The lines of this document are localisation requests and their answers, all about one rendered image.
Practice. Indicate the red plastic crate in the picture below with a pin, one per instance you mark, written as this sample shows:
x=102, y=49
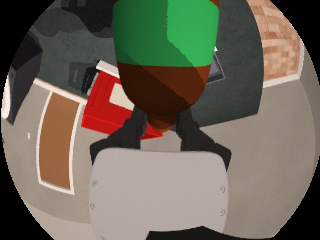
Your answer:
x=109, y=105

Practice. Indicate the brown bottle with green label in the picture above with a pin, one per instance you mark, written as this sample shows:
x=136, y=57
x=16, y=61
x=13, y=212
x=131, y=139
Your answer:
x=164, y=50

